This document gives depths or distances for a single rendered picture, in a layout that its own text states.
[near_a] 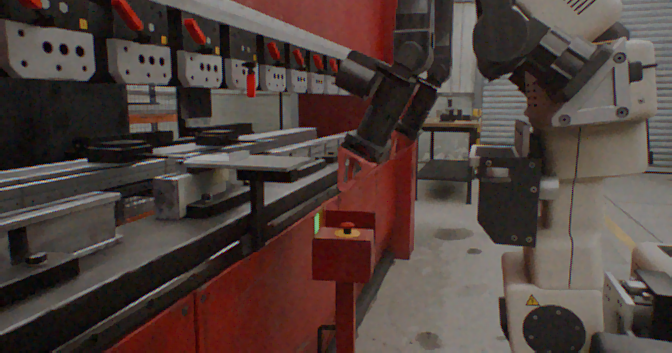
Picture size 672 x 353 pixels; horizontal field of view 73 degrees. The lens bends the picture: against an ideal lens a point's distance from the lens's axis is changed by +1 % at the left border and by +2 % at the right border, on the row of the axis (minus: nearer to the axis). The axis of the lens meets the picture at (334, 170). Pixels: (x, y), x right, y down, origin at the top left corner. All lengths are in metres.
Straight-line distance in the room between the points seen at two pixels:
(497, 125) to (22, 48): 7.90
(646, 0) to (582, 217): 7.88
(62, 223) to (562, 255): 0.86
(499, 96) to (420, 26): 7.61
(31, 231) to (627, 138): 0.98
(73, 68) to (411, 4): 0.55
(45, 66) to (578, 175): 0.89
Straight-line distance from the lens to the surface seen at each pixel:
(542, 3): 0.88
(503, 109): 8.34
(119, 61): 0.93
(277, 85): 1.50
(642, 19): 8.69
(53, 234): 0.86
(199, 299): 0.99
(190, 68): 1.09
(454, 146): 8.42
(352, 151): 0.74
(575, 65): 0.72
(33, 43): 0.81
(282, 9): 1.58
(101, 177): 1.28
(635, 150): 0.93
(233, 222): 1.05
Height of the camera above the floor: 1.14
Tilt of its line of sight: 9 degrees down
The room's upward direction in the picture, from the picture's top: straight up
